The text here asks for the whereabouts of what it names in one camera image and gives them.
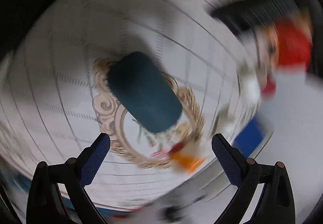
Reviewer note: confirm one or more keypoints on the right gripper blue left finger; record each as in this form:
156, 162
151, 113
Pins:
45, 204

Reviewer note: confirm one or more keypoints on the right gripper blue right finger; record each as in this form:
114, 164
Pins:
276, 202

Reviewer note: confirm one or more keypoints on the dark green cup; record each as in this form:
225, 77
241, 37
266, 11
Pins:
141, 88

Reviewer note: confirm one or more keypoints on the white cup with plant print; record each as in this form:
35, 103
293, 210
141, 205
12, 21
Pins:
225, 123

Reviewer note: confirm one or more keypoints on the orange white paper cup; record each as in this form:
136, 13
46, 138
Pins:
185, 160

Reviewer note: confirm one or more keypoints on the red paper cup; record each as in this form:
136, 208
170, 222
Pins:
269, 89

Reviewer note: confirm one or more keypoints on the plain white paper cup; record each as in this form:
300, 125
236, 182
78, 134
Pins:
249, 87

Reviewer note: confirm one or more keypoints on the floral diamond pattern tablecloth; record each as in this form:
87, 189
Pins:
55, 100

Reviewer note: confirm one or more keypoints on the red plastic bag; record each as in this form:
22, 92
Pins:
294, 44

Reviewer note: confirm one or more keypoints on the orange tissue box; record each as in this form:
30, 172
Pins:
267, 48

